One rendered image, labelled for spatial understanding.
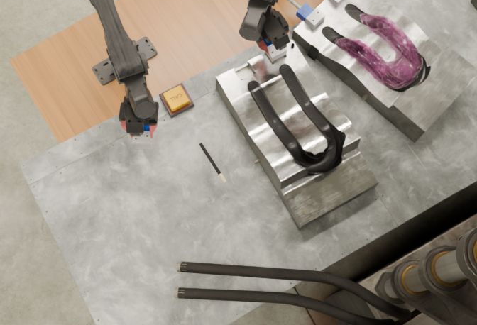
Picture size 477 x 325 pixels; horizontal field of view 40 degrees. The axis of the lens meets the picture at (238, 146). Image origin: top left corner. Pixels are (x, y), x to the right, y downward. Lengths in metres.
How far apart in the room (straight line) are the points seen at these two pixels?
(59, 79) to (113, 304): 0.70
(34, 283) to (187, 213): 1.04
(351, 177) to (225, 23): 0.63
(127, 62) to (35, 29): 1.51
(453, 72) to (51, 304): 1.74
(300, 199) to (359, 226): 0.20
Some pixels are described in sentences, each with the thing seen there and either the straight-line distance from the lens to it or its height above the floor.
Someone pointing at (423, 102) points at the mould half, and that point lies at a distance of 1.99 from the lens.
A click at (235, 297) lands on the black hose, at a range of 1.85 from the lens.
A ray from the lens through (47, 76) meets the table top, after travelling 2.13.
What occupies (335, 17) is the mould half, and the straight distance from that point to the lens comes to 2.11.
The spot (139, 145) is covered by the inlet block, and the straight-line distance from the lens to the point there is 1.86.
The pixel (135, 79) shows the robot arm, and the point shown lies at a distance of 1.69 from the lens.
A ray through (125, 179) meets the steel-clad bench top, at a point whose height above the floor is 0.80.
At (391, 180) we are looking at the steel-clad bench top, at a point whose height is 0.80.
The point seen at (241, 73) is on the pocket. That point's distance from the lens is 2.00.
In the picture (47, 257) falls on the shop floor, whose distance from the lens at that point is 2.82.
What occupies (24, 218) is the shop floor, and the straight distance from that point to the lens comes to 2.87.
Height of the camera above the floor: 2.70
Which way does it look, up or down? 73 degrees down
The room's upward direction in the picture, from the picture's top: 4 degrees clockwise
